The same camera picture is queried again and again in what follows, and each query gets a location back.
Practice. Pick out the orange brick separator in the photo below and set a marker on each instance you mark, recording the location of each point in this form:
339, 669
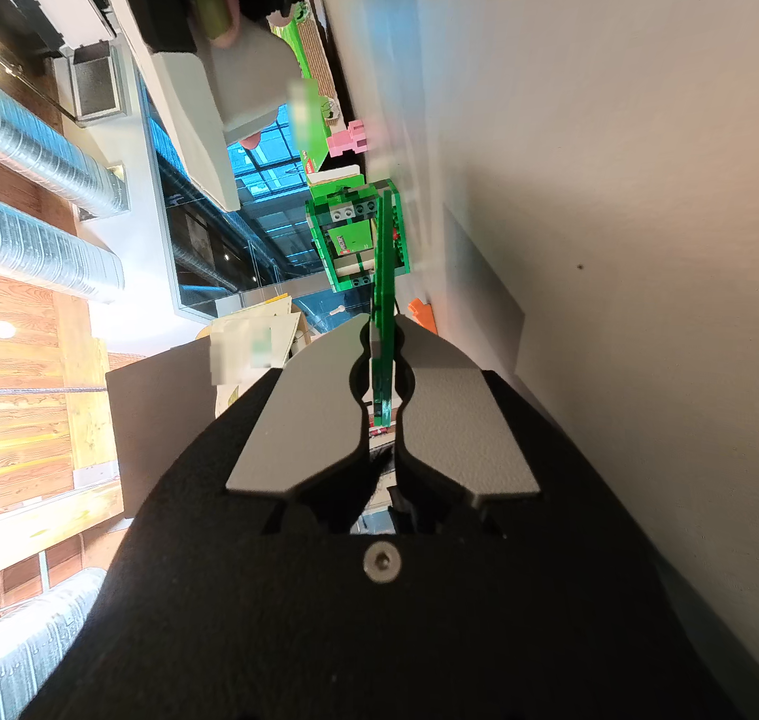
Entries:
422, 314

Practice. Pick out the glass window wall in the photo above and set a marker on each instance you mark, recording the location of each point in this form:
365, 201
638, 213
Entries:
195, 245

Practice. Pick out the green lego plate with tiles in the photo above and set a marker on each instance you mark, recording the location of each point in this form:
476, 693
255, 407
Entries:
385, 269

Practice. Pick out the green lego box build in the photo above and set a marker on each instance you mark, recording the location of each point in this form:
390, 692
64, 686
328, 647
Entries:
350, 239

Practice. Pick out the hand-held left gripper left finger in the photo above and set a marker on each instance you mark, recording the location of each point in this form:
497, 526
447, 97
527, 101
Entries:
302, 429

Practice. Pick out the lego instruction booklet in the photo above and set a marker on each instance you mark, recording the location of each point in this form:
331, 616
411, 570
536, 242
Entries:
255, 311

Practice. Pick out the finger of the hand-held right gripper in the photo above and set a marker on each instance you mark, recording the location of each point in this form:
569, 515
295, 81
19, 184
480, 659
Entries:
190, 127

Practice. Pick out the white ceiling unit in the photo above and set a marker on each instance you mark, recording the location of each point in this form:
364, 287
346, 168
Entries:
71, 5

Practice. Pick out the grey ceiling vent box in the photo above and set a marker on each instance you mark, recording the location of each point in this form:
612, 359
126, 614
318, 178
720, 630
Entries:
98, 82

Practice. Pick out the pink lego pig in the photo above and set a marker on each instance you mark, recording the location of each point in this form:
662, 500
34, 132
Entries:
347, 139

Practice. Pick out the green cardboard lego box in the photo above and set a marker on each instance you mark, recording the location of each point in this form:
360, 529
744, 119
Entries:
296, 44

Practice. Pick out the person's right hand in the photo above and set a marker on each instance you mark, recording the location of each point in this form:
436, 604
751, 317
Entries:
213, 14

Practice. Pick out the silver ventilation duct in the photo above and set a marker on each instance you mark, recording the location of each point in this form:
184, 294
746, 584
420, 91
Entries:
53, 150
53, 257
41, 631

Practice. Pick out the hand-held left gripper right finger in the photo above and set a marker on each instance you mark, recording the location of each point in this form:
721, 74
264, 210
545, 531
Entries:
462, 429

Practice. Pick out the green white lego sub-build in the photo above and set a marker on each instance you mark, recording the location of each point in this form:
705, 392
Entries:
338, 177

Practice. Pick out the round ceiling lamp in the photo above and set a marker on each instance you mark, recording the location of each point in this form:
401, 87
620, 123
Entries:
6, 328

